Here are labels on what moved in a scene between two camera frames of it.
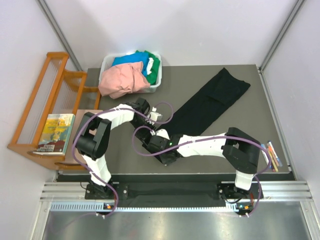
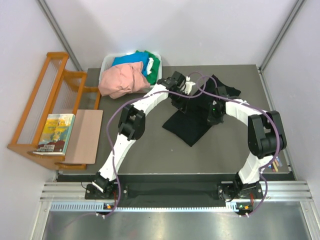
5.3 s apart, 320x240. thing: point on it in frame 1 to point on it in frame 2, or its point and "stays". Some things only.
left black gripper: x=139 y=124 to x=179 y=103
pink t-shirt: x=119 y=79 stays
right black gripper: x=165 y=161 to x=211 y=120
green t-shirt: x=152 y=77 stays
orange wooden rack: x=56 y=91 stays
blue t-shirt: x=138 y=57 stays
